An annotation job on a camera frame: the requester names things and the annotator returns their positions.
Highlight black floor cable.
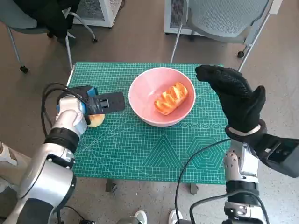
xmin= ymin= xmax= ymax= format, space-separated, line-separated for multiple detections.
xmin=59 ymin=205 xmax=94 ymax=224

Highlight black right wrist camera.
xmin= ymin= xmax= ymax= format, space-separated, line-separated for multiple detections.
xmin=247 ymin=133 xmax=299 ymax=178

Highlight grey mesh-back chair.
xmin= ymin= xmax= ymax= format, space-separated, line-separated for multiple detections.
xmin=169 ymin=0 xmax=276 ymax=72

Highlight pink bowl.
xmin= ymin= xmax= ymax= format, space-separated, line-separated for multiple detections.
xmin=128 ymin=67 xmax=196 ymax=128

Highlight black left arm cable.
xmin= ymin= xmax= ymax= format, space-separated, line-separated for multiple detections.
xmin=41 ymin=83 xmax=91 ymax=137

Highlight teal-grey seat chair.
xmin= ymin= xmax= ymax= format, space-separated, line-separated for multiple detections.
xmin=0 ymin=0 xmax=99 ymax=73

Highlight bare left robot hand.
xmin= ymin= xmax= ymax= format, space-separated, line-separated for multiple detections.
xmin=68 ymin=85 xmax=99 ymax=100

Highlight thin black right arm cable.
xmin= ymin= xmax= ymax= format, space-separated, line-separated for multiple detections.
xmin=175 ymin=139 xmax=231 ymax=224

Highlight gloved right robot hand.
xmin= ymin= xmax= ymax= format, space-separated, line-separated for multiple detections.
xmin=195 ymin=65 xmax=267 ymax=134

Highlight round toy bread bun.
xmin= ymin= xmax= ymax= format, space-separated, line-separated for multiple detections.
xmin=87 ymin=113 xmax=105 ymax=128

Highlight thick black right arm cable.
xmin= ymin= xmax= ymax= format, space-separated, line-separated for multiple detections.
xmin=189 ymin=190 xmax=269 ymax=224

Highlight green cutting mat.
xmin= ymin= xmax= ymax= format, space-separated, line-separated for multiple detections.
xmin=38 ymin=61 xmax=232 ymax=185

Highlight long striped toy bread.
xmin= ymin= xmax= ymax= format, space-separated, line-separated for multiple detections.
xmin=154 ymin=81 xmax=189 ymax=116

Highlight white shoe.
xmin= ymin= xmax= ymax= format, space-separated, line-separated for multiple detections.
xmin=168 ymin=209 xmax=183 ymax=224
xmin=133 ymin=210 xmax=148 ymax=224

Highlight person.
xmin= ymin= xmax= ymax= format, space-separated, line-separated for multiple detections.
xmin=0 ymin=141 xmax=33 ymax=194

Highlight black garment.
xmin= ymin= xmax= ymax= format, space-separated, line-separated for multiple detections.
xmin=14 ymin=0 xmax=80 ymax=44

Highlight white mesh-door cabinet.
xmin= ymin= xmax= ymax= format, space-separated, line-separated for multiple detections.
xmin=72 ymin=0 xmax=123 ymax=28
xmin=164 ymin=0 xmax=204 ymax=35

